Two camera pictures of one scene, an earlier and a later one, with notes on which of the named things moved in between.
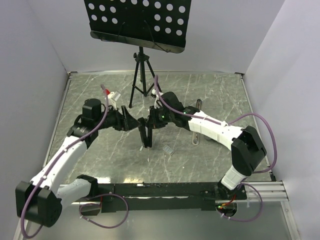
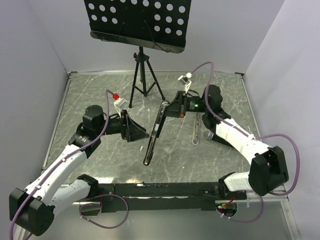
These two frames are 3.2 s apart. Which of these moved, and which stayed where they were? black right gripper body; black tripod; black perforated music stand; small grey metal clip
Moved: black right gripper body
Stayed: small grey metal clip; black tripod; black perforated music stand
